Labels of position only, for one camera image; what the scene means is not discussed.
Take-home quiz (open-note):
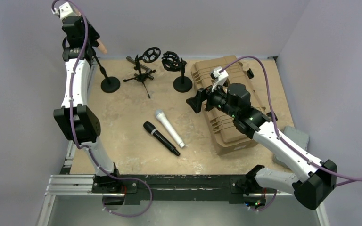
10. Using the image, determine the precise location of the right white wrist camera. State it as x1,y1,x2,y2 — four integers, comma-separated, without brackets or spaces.
210,66,229,92

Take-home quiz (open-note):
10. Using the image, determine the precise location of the black round base shock-mount stand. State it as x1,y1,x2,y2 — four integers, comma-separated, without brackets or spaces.
161,51,192,93

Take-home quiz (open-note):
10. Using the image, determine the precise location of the beige microphone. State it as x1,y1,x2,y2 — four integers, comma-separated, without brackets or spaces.
96,39,107,54

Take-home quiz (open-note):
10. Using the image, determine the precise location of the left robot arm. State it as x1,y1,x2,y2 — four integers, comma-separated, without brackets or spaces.
53,15,123,193

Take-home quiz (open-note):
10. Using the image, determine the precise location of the black tripod microphone stand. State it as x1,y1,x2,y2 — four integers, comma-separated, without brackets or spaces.
123,47,161,98

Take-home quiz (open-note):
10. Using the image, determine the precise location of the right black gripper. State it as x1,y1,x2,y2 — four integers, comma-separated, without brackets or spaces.
187,79,238,118

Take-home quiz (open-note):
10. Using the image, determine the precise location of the tan hard plastic case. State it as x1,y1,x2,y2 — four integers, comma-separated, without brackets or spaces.
190,55,266,155

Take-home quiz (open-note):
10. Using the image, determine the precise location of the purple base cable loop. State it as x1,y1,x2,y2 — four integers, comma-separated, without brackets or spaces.
101,178,154,218

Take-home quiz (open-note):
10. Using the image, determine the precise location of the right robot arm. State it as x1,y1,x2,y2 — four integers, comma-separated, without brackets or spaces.
186,83,337,210

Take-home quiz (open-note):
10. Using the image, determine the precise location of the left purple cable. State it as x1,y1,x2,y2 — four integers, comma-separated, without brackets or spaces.
51,0,122,182

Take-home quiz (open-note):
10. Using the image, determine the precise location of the black clip microphone stand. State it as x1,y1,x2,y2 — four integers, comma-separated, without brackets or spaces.
91,48,121,93

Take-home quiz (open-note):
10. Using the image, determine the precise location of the black microphone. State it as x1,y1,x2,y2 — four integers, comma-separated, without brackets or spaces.
143,121,180,156

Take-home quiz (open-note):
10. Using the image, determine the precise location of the white microphone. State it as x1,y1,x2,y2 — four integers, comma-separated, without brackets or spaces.
155,110,185,148

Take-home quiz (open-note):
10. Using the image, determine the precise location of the grey metal tube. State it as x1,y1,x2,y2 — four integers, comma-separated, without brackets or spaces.
126,56,154,73

